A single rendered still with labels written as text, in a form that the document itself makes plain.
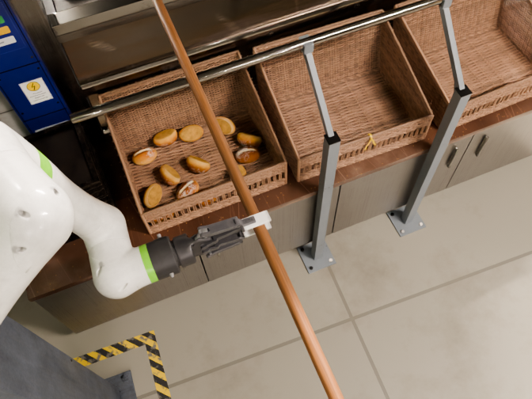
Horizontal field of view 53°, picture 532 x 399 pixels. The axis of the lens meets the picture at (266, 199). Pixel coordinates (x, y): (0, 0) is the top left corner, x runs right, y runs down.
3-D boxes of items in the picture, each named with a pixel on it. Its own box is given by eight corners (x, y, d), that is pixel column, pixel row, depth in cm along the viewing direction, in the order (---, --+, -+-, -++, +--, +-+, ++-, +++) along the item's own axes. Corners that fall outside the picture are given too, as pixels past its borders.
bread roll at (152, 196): (167, 189, 202) (158, 190, 206) (154, 179, 198) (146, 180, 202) (156, 211, 198) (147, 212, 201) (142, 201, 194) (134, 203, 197)
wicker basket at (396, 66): (252, 93, 227) (249, 45, 203) (373, 55, 235) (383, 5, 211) (296, 184, 205) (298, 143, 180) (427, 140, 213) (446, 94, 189)
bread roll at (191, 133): (205, 139, 213) (204, 136, 218) (201, 123, 210) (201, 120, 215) (180, 145, 212) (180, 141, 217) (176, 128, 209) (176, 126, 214)
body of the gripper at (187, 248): (168, 232, 125) (206, 218, 126) (174, 247, 132) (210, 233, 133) (177, 260, 121) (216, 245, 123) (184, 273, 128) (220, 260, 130)
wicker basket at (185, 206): (115, 138, 218) (93, 93, 194) (244, 94, 227) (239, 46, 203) (148, 237, 196) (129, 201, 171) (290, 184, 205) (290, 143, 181)
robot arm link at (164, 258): (162, 289, 127) (154, 275, 119) (149, 247, 132) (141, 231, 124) (187, 279, 128) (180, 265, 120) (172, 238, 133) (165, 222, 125)
